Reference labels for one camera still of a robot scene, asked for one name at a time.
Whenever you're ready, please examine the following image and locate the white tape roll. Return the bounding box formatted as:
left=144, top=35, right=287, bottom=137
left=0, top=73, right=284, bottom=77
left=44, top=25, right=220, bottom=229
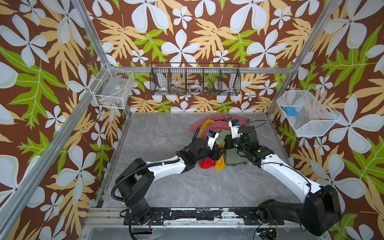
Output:
left=189, top=84, right=203, bottom=94

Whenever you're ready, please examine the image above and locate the white wire basket right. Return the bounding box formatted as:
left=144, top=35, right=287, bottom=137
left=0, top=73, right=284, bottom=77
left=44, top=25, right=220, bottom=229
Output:
left=277, top=87, right=342, bottom=138

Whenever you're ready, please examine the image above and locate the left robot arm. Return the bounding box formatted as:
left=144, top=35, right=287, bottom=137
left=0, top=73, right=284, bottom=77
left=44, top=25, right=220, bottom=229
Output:
left=111, top=138, right=222, bottom=225

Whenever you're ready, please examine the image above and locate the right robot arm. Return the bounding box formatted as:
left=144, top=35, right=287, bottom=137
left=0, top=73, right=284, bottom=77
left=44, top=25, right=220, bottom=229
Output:
left=225, top=126, right=342, bottom=236

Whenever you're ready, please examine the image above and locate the black wire basket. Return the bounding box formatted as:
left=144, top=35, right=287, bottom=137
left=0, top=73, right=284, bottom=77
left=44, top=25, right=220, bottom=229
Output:
left=149, top=62, right=242, bottom=96

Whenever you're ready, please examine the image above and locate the white wire basket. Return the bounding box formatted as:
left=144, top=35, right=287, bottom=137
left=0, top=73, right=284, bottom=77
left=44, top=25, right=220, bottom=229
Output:
left=277, top=87, right=342, bottom=138
left=90, top=66, right=135, bottom=109

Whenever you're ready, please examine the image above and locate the yellow cloth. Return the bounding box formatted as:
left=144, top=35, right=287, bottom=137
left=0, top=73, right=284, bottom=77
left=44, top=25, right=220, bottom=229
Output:
left=199, top=120, right=226, bottom=170

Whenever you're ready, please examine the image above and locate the blue object in basket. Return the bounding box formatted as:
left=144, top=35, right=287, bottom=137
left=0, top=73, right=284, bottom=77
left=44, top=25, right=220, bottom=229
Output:
left=284, top=107, right=298, bottom=117

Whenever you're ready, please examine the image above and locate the maroon pink shirt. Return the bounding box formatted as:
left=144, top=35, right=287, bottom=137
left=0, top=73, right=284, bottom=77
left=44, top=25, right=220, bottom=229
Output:
left=189, top=113, right=250, bottom=139

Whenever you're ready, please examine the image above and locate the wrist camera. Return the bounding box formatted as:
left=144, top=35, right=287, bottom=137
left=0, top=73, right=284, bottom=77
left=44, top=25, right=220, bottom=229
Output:
left=229, top=120, right=241, bottom=139
left=207, top=130, right=219, bottom=150

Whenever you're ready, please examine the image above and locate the white wire basket left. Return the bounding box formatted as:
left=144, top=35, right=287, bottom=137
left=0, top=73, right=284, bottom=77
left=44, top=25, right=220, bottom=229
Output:
left=90, top=66, right=135, bottom=109

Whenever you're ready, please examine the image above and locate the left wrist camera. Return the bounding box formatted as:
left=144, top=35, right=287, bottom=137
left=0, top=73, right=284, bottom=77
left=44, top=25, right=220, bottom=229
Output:
left=207, top=130, right=219, bottom=150

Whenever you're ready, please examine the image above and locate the olive green cloth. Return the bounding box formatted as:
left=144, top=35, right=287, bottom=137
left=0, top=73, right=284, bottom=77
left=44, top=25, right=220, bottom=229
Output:
left=216, top=130, right=248, bottom=166

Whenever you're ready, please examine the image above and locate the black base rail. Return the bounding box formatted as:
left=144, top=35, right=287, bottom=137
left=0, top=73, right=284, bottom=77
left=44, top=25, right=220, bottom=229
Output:
left=124, top=207, right=267, bottom=226

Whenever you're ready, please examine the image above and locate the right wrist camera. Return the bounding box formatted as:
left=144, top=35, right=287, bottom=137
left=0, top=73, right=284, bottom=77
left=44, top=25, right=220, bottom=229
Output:
left=229, top=120, right=241, bottom=139

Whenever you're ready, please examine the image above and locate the red cloth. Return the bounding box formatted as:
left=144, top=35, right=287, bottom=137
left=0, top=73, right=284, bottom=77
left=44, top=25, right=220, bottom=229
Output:
left=199, top=158, right=217, bottom=169

